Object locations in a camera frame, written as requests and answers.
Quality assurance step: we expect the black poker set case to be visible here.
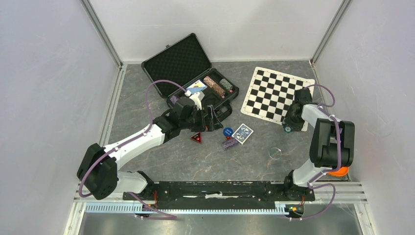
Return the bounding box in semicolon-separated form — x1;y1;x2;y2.
141;33;239;123

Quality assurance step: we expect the orange tape dispenser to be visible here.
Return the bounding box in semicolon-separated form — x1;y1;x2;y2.
327;166;349;177

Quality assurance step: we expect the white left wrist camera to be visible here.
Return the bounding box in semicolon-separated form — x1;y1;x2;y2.
185;90;205;110

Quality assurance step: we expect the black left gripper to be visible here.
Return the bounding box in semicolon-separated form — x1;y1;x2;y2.
180;105;223;133

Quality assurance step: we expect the blue boxed card deck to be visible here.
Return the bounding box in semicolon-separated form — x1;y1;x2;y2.
186;79;207;94

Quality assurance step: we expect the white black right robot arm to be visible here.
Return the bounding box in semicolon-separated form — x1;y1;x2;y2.
282;88;355;200

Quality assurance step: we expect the red black all-in triangle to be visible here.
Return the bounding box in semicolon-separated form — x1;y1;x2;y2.
190;132;202;144

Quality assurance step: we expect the clear round disc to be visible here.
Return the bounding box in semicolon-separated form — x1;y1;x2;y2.
269;147;282;160

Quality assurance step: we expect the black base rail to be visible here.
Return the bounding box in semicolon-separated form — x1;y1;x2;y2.
137;181;315;210

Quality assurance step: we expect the pink chip stack upper row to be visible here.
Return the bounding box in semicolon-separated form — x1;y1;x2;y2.
203;76;226;98

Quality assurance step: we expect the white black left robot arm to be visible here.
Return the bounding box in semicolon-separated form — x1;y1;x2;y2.
76;97;223;200

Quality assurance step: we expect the green chip stack upper row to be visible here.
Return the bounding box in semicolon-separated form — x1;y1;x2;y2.
220;79;233;93

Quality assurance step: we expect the black white chessboard mat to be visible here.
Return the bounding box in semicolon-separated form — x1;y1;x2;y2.
241;67;315;125

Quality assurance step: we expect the blue small blind button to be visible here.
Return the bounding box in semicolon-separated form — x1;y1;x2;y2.
223;127;233;137

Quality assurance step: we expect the purple chip stack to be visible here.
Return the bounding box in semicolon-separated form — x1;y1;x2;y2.
169;95;179;105
222;138;239;150

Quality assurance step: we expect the blue patterned card deck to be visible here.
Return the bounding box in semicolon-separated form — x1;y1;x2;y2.
232;123;254;144

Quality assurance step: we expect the purple chip stack front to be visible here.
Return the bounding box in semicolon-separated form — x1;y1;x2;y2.
169;95;179;105

